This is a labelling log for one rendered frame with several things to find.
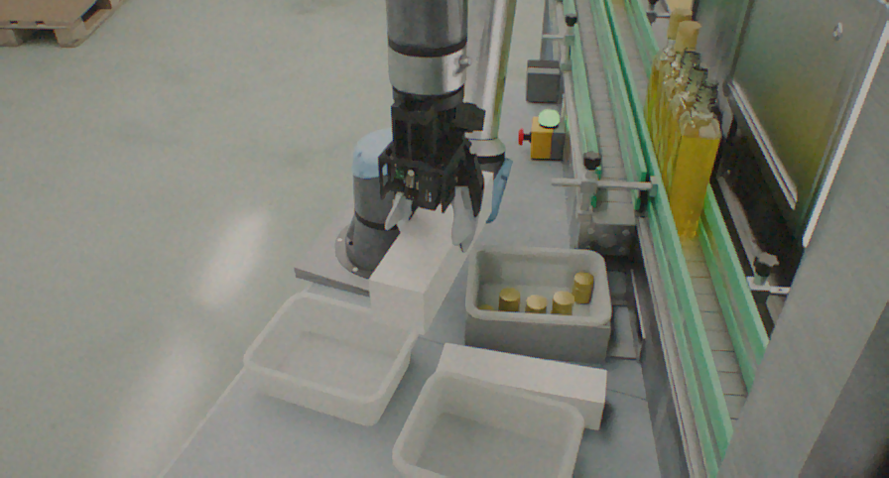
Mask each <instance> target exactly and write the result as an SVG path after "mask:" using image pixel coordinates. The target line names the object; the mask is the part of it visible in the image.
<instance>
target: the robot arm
mask: <svg viewBox="0 0 889 478"><path fill-rule="evenodd" d="M385 2H386V20H387V38H388V40H387V51H388V70H389V80H390V83H391V84H392V97H393V100H394V101H395V102H394V103H393V104H392V105H391V124H392V128H385V129H380V130H377V131H374V132H372V133H369V134H367V135H365V136H364V137H363V138H361V139H360V140H359V141H358V142H357V144H356V145H355V147H354V150H353V163H352V166H351V171H352V173H353V202H354V214H353V216H352V219H351V221H350V224H349V227H348V229H347V232H346V236H345V250H346V253H347V255H348V257H349V258H350V259H351V260H352V261H353V262H354V263H355V264H357V265H358V266H360V267H362V268H364V269H367V270H370V271H375V270H376V268H377V267H378V265H379V264H380V263H381V261H382V260H383V258H384V257H385V255H386V254H387V252H388V251H389V249H390V248H391V247H392V245H393V244H394V242H395V241H396V239H397V238H398V236H399V235H400V233H401V232H402V230H403V229H404V228H405V226H406V225H407V223H408V222H409V220H410V219H411V218H412V216H413V215H414V213H415V212H416V210H417V209H418V207H420V208H422V209H427V210H431V211H436V210H437V208H438V206H439V205H440V204H441V205H442V213H445V211H446V210H447V208H448V207H449V205H451V206H452V210H453V222H452V228H451V241H452V244H453V245H454V246H457V245H459V244H460V248H461V252H462V253H466V251H467V250H468V248H469V246H470V245H471V243H472V241H473V238H474V236H475V232H476V228H477V224H478V219H479V214H480V210H481V205H482V199H483V194H484V188H485V181H484V175H483V172H482V171H484V172H489V173H493V187H492V205H491V213H490V215H489V216H488V218H487V220H486V222H485V224H489V223H491V222H493V221H494V220H495V218H496V216H497V213H498V210H499V207H500V204H501V200H502V197H503V193H504V190H505V187H506V183H507V180H508V177H509V174H510V171H511V167H512V163H513V162H512V160H510V159H509V158H505V151H506V147H505V145H504V144H503V143H502V142H501V140H500V139H499V138H498V134H499V127H500V120H501V112H502V105H503V98H504V91H505V84H506V76H507V69H508V62H509V56H510V49H511V41H512V34H513V27H514V20H515V13H516V5H517V0H385ZM456 181H457V182H456Z"/></svg>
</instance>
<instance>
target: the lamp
mask: <svg viewBox="0 0 889 478"><path fill-rule="evenodd" d="M559 117H560V116H559V114H558V113H557V112H556V111H554V110H545V111H543V112H542V113H541V114H540V118H539V126H540V127H542V128H545V129H555V128H557V127H558V126H559Z"/></svg>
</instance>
